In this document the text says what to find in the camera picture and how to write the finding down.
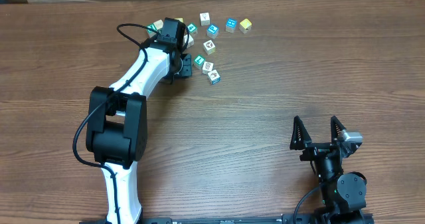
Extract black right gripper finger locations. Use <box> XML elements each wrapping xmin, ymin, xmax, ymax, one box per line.
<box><xmin>331</xmin><ymin>116</ymin><xmax>345</xmax><ymax>143</ymax></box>
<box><xmin>290</xmin><ymin>116</ymin><xmax>312</xmax><ymax>150</ymax></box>

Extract green L block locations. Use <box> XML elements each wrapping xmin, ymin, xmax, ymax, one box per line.
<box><xmin>193</xmin><ymin>55</ymin><xmax>205</xmax><ymax>70</ymax></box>

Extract hedgehog block white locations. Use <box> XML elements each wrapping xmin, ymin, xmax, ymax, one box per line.
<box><xmin>202</xmin><ymin>61</ymin><xmax>214</xmax><ymax>74</ymax></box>

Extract acorn block yellow sides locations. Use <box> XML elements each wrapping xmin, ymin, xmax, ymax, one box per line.
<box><xmin>203</xmin><ymin>40</ymin><xmax>216</xmax><ymax>55</ymax></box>

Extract squirrel block blue side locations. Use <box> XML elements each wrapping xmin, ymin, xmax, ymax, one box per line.
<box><xmin>207</xmin><ymin>70</ymin><xmax>220</xmax><ymax>84</ymax></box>

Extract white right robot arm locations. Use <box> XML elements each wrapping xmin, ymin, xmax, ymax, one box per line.
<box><xmin>290</xmin><ymin>116</ymin><xmax>373</xmax><ymax>223</ymax></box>

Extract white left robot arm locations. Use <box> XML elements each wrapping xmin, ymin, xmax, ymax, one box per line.
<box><xmin>83</xmin><ymin>41</ymin><xmax>191</xmax><ymax>223</ymax></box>

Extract white plain block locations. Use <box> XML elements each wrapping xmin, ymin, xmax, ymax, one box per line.
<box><xmin>183</xmin><ymin>34</ymin><xmax>194</xmax><ymax>49</ymax></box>

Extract green 4 block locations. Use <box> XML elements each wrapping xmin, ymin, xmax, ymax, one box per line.
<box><xmin>187</xmin><ymin>23</ymin><xmax>198</xmax><ymax>36</ymax></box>

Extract green C block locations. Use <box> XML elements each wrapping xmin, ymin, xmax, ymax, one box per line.
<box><xmin>147</xmin><ymin>23</ymin><xmax>158</xmax><ymax>37</ymax></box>

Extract beige top block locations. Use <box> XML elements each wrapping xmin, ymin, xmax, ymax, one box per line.
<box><xmin>153</xmin><ymin>19</ymin><xmax>163</xmax><ymax>31</ymax></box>

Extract yellow top block left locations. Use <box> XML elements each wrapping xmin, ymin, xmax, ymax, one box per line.
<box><xmin>175</xmin><ymin>17</ymin><xmax>184</xmax><ymax>23</ymax></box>

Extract blue P block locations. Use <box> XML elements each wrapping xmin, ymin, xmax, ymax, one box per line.
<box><xmin>207</xmin><ymin>24</ymin><xmax>219</xmax><ymax>39</ymax></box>

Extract white block with drawing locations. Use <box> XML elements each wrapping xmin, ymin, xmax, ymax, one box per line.
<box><xmin>200</xmin><ymin>13</ymin><xmax>211</xmax><ymax>26</ymax></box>

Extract blue top block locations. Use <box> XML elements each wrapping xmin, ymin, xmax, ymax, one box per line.
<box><xmin>225</xmin><ymin>18</ymin><xmax>237</xmax><ymax>33</ymax></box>

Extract yellow top block far right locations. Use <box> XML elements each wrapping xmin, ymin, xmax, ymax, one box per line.
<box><xmin>239</xmin><ymin>19</ymin><xmax>252</xmax><ymax>34</ymax></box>

